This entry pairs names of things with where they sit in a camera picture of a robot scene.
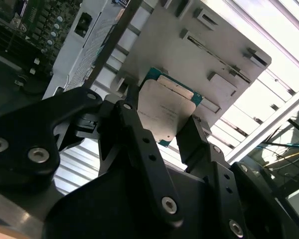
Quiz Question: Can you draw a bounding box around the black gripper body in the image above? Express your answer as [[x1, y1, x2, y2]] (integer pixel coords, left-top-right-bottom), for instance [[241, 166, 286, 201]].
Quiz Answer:
[[43, 171, 230, 239]]

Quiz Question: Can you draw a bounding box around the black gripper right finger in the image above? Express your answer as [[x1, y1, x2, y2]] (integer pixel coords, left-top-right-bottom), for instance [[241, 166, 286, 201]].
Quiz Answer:
[[176, 115, 298, 239]]

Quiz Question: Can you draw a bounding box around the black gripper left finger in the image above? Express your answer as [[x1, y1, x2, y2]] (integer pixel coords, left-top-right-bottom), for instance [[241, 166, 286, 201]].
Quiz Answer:
[[0, 86, 187, 223]]

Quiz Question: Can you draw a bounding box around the silver CPU with green edge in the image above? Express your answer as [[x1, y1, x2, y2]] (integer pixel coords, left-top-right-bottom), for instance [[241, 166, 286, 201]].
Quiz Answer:
[[136, 66, 204, 148]]

